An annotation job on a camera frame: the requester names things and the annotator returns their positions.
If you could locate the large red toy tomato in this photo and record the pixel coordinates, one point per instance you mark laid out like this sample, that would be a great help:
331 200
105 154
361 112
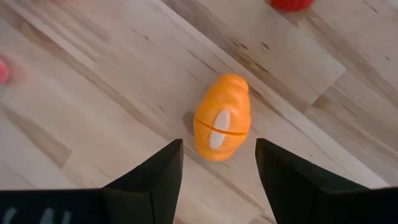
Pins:
290 4

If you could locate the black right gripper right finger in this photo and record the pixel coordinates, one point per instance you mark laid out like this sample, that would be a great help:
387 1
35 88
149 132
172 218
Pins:
311 202

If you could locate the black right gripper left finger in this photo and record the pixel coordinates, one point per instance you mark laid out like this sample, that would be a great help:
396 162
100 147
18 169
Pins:
130 205

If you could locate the orange toy bell pepper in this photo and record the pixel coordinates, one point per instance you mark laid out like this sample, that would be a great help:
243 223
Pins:
222 102

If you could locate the pink toy peach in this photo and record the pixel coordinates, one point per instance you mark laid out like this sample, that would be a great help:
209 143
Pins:
3 72

